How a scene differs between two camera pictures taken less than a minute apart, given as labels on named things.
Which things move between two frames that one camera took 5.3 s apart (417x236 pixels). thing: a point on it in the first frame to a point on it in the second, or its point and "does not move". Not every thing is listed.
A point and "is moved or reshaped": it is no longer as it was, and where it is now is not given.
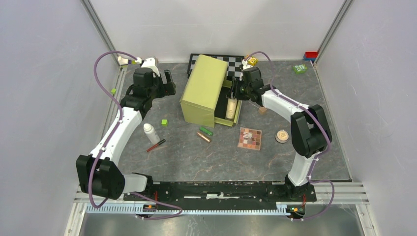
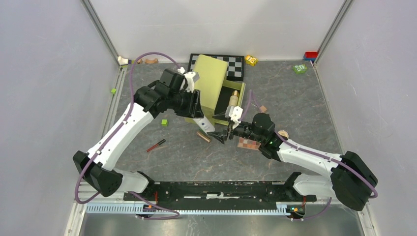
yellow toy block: (252, 60) does not move
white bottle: (151, 133) to (204, 124)
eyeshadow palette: (250, 138) does not move
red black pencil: (156, 145) does not move
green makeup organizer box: (204, 93) does not move
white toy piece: (122, 61) does not move
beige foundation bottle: (231, 108) is moved or reshaped
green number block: (300, 69) does not move
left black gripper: (167, 89) to (193, 109)
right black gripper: (237, 84) to (223, 135)
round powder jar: (282, 136) does not move
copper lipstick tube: (203, 136) does not move
